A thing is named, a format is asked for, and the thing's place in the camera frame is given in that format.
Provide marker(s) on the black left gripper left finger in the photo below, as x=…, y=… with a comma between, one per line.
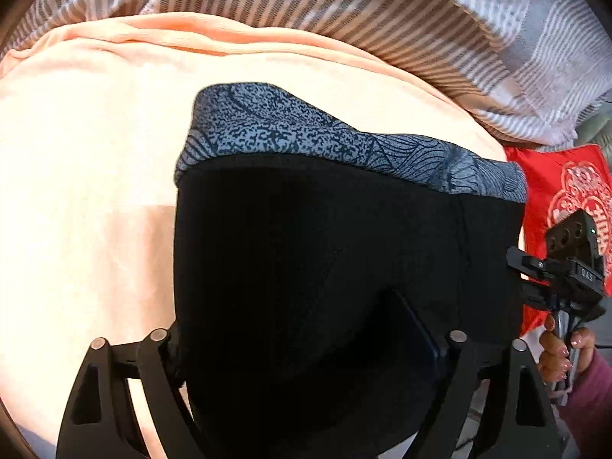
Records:
x=100, y=419

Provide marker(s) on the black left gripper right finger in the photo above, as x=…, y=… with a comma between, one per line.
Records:
x=453, y=358

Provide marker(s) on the black pants with blue trim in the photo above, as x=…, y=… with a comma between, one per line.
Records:
x=318, y=268

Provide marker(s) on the right hand with painted nails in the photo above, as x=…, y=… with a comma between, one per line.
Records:
x=554, y=363

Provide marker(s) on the grey striped duvet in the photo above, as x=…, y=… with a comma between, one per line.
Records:
x=530, y=70

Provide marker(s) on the peach bed sheet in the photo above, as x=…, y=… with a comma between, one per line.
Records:
x=93, y=118

